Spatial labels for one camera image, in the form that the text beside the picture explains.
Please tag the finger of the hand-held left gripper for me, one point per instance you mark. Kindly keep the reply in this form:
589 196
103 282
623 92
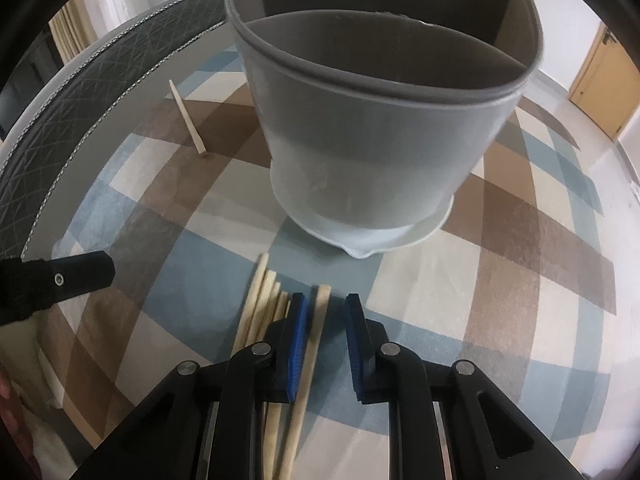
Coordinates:
80 270

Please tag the beige curtain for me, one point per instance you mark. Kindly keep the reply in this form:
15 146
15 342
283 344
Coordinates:
70 30

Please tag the dark grey quilted mattress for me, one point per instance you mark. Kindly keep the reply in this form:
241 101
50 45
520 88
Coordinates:
100 75

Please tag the bundle of wooden chopsticks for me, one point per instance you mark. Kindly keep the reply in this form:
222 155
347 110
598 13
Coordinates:
255 300

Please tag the single wooden chopstick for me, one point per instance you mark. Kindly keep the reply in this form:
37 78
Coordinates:
300 410
192 127

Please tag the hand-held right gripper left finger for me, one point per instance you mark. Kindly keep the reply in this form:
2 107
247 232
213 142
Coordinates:
296 350

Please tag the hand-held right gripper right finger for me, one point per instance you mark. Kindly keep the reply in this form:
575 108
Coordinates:
356 355

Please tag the white grey utensil holder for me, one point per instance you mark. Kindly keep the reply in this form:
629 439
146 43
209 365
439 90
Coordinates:
360 160

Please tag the checkered tablecloth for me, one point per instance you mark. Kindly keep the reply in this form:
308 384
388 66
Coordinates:
500 260

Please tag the wooden door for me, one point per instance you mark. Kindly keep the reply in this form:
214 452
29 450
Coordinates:
607 85

